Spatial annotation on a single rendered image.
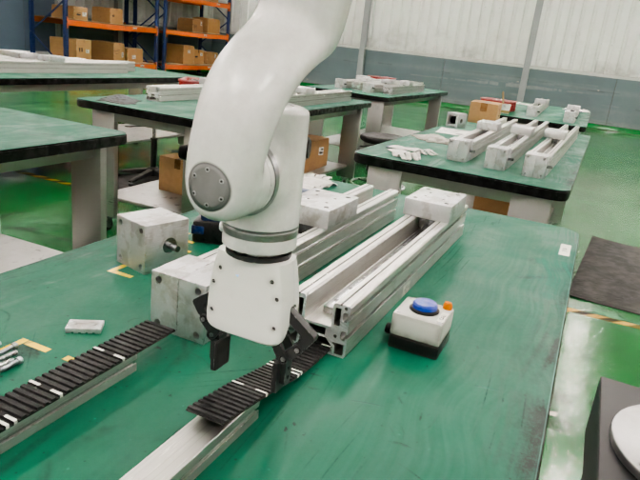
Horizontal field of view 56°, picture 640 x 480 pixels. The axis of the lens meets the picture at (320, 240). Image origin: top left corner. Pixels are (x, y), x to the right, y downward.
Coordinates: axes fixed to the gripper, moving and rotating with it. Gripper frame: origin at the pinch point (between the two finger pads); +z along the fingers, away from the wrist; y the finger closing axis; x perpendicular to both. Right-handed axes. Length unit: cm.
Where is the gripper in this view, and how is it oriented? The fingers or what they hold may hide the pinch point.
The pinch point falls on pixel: (249, 368)
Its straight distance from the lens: 75.5
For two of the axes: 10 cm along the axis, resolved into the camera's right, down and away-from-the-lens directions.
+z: -1.1, 9.5, 3.1
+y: 9.0, 2.3, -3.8
